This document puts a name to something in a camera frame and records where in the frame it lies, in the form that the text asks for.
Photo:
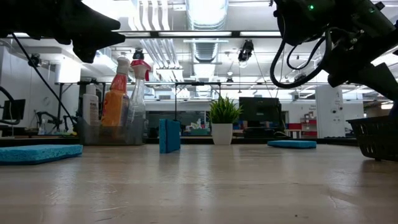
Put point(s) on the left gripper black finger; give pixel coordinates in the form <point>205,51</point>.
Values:
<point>93,43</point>
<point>93,20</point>

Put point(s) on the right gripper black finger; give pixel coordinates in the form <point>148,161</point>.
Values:
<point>385,82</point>

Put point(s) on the clear spray bottle red trigger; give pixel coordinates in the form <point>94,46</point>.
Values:
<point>140,70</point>

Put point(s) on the orange cleaner bottle white cap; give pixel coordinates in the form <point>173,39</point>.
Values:
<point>113,105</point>

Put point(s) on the small white bottle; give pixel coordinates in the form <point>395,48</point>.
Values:
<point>90,109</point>

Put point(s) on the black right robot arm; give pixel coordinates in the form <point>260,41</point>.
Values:
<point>342,18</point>

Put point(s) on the white cabinet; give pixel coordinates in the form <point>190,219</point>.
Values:
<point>329,112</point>

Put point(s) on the black mesh basket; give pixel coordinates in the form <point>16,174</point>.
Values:
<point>376,140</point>

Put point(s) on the red storage bins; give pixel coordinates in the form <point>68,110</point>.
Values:
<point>293,126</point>

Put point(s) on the gray translucent caddy bin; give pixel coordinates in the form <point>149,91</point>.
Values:
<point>109,137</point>

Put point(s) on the large black monitor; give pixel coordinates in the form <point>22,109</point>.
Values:
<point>259,112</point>

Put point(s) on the small black monitor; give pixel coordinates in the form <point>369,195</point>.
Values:
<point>17,109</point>

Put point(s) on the background white spray bottle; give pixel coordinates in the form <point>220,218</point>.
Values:
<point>42,129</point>

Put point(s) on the black overhead rig bar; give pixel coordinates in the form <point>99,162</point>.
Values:
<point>199,34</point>

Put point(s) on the green plant white pot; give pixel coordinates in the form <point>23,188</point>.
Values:
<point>222,133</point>

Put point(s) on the black hanging camera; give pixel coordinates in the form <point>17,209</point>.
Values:
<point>35,59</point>
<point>245,49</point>
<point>138,54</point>

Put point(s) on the black background workbench frame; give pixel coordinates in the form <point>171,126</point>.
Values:
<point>199,83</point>

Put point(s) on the black aluminium table frame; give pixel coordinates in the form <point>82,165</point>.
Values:
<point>196,141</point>

